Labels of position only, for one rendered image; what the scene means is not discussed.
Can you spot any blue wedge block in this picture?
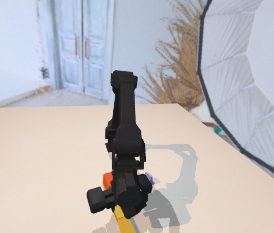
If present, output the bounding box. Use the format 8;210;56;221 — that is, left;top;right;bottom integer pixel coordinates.
145;173;154;185

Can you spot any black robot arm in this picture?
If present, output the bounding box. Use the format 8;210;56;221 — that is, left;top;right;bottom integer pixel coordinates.
105;70;148;219

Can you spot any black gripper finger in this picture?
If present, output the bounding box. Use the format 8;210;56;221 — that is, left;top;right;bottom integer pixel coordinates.
106;203;116;213

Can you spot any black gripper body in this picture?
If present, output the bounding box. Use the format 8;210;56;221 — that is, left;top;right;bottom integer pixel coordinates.
87;171;152;213

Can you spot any yellow bar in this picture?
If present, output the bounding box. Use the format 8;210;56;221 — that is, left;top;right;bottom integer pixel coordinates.
103;172;136;233

